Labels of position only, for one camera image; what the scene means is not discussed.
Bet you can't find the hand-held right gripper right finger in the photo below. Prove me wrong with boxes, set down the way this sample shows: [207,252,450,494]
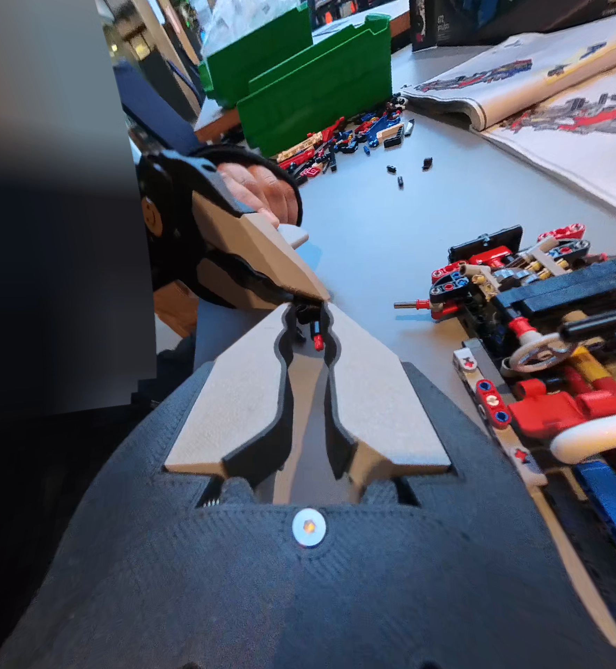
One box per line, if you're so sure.
[321,305,452,500]

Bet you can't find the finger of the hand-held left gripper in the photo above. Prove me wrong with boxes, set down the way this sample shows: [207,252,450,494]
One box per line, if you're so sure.
[192,191,332,304]
[196,257,294,310]

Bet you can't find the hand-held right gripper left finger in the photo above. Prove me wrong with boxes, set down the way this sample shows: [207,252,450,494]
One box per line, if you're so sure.
[164,303,295,489]

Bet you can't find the black toy assembly red pin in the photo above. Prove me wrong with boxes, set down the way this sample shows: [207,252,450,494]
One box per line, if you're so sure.
[292,302,327,352]

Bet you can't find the light grey desk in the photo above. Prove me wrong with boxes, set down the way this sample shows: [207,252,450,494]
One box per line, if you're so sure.
[154,44,616,649]

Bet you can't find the person's left hand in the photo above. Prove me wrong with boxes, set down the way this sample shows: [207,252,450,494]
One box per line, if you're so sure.
[216,162,301,231]

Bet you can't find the wooden trestle leg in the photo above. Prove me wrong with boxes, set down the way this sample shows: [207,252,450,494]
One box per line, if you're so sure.
[153,279,200,339]

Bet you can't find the pile of loose toy pieces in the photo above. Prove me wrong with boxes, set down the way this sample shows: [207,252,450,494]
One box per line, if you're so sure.
[275,94,418,181]

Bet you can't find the green plastic storage bin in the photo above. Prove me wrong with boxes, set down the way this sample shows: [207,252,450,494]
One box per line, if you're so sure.
[198,1,315,109]
[236,15,393,157]

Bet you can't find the toy brick vehicle model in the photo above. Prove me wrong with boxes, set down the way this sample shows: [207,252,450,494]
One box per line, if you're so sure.
[394,224,616,649]

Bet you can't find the person's black clothing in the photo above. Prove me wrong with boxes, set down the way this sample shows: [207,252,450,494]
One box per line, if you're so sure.
[0,334,199,669]

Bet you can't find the toy instruction booklet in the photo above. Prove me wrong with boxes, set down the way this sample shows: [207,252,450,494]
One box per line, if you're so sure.
[401,13,616,225]

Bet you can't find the toy car set box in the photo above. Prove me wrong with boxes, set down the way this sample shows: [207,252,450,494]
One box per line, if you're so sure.
[410,0,616,53]

